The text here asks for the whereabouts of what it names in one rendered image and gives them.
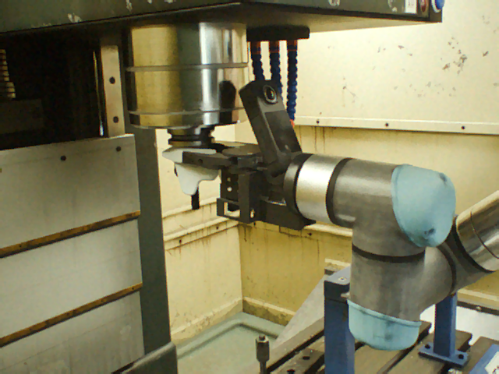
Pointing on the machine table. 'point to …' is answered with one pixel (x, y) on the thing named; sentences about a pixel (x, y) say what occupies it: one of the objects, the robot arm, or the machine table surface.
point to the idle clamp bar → (305, 363)
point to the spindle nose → (185, 74)
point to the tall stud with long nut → (263, 352)
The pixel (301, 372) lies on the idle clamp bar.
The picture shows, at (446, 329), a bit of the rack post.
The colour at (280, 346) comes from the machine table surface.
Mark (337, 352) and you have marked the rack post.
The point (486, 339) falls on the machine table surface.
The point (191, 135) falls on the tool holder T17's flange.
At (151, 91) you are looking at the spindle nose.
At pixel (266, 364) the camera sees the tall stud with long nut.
